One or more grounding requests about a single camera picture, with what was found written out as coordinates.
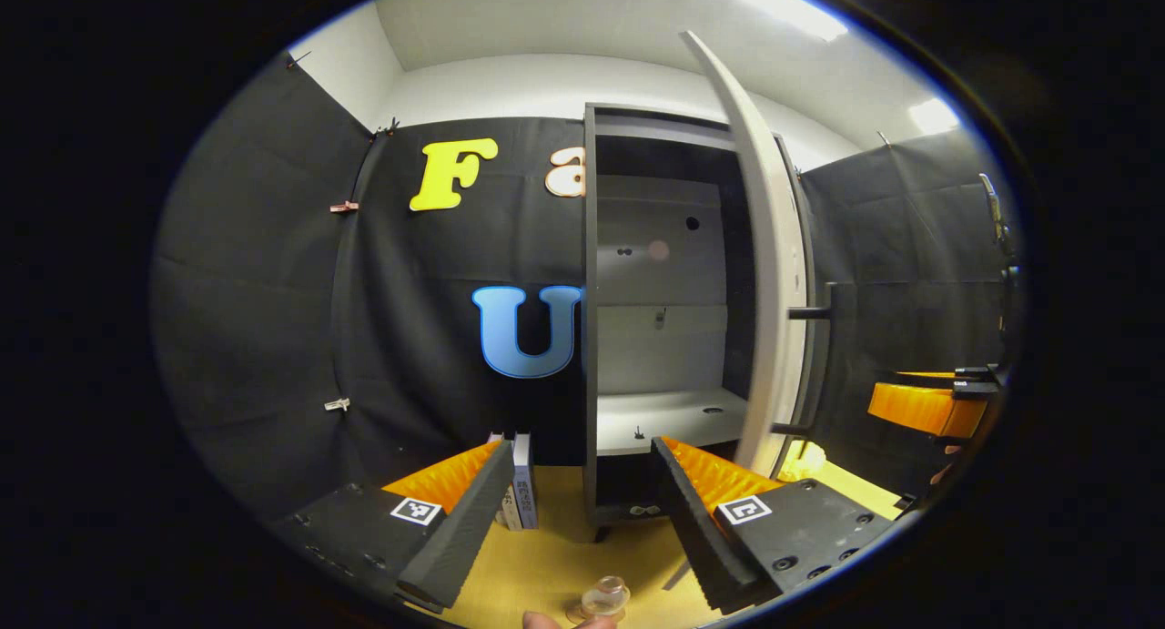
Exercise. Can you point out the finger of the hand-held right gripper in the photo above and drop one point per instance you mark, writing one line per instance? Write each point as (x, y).
(974, 372)
(919, 409)

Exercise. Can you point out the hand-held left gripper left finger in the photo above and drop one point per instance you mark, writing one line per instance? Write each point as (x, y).
(469, 511)

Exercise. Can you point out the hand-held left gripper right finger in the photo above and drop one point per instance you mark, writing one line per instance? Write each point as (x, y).
(692, 520)

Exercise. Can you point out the clear plastic bottle red label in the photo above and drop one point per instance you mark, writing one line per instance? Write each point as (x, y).
(605, 597)

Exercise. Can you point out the round brown coaster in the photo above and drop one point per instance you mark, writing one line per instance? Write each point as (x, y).
(573, 614)

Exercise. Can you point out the beige cabinet door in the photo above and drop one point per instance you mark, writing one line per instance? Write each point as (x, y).
(774, 292)

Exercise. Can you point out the dark grey cabinet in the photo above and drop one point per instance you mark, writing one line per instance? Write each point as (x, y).
(590, 338)

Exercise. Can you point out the white and yellow book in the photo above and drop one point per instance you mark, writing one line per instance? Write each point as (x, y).
(510, 515)

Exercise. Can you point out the yellow round object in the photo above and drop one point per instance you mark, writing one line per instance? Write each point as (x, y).
(801, 461)

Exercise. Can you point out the white clip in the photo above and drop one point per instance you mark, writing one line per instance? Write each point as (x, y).
(337, 404)

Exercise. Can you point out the small ceiling light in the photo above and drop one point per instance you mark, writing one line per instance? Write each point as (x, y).
(933, 116)

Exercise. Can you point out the red clip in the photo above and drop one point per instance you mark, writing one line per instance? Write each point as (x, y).
(344, 207)

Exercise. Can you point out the black clip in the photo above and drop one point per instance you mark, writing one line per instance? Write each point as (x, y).
(387, 128)

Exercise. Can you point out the long ceiling light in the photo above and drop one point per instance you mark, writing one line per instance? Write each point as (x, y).
(774, 3)

